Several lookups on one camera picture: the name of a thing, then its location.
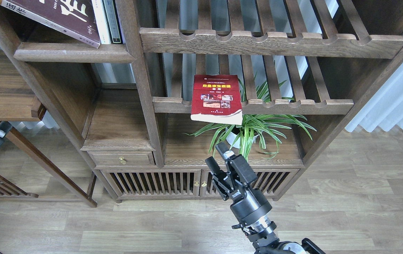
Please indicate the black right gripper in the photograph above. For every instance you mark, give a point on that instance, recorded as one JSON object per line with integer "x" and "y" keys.
{"x": 250, "y": 207}

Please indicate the maroon book white characters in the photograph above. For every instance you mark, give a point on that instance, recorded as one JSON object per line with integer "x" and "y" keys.
{"x": 75, "y": 18}

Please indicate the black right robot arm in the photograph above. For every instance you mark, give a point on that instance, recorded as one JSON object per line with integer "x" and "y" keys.
{"x": 272, "y": 245}

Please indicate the white plant pot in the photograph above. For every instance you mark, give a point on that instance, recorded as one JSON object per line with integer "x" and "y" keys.
{"x": 241, "y": 138}

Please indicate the green spider plant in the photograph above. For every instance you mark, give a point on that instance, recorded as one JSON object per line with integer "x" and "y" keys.
{"x": 268, "y": 125}

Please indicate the red book with photos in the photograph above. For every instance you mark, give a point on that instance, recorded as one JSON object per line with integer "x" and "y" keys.
{"x": 216, "y": 99}

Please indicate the dark wooden bookshelf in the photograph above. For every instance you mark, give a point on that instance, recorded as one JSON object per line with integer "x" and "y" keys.
{"x": 131, "y": 100}

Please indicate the white upright book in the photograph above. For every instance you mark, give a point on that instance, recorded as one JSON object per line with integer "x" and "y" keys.
{"x": 101, "y": 22}

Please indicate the white curtain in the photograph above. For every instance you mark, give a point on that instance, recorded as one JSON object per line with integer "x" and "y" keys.
{"x": 384, "y": 109}

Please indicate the dark green upright book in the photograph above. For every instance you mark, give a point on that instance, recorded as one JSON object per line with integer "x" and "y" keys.
{"x": 112, "y": 19}

